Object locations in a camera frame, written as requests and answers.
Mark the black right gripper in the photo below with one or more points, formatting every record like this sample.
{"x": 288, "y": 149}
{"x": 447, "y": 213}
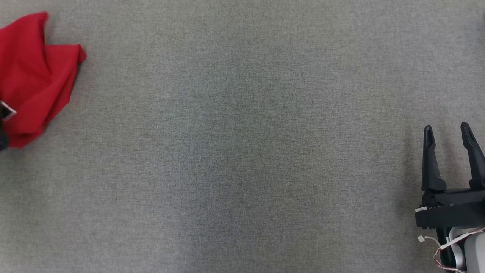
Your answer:
{"x": 454, "y": 208}

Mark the red jersey with number 23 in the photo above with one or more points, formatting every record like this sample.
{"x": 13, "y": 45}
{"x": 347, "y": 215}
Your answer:
{"x": 34, "y": 83}

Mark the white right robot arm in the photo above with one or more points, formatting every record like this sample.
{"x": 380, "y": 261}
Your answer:
{"x": 475, "y": 254}

